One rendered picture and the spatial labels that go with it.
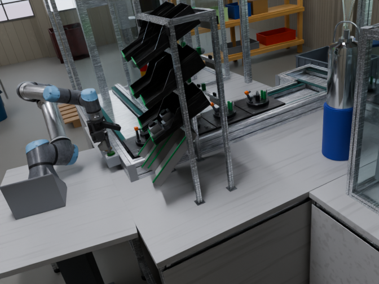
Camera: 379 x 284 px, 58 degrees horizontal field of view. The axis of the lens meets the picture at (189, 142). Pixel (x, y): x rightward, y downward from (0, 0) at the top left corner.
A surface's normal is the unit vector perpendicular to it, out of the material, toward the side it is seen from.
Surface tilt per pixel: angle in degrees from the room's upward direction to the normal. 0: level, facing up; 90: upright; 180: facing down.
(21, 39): 90
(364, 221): 0
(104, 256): 0
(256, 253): 90
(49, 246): 0
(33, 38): 90
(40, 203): 90
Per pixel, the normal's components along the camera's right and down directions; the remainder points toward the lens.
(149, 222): -0.15, -0.87
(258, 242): 0.43, 0.37
